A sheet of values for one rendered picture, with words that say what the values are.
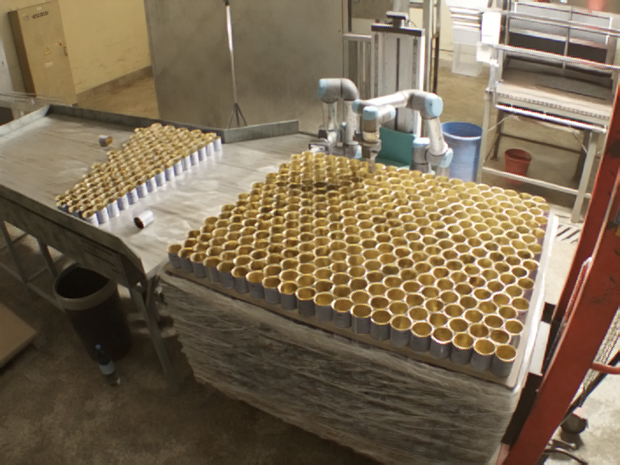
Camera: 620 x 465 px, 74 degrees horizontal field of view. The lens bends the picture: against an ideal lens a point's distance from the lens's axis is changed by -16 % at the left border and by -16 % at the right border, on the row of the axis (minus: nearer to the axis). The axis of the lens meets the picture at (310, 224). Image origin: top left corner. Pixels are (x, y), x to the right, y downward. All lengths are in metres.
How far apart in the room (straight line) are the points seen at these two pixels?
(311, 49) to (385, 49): 1.36
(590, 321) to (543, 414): 0.48
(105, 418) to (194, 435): 0.57
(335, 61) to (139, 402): 3.12
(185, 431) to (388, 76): 2.47
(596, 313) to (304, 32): 3.53
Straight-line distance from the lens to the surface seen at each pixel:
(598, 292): 1.48
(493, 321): 1.61
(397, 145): 3.18
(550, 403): 1.83
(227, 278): 1.80
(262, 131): 3.11
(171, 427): 2.81
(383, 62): 3.14
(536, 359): 1.97
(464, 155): 4.56
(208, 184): 2.62
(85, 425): 3.00
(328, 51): 4.29
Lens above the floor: 2.25
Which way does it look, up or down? 33 degrees down
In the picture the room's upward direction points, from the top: 2 degrees counter-clockwise
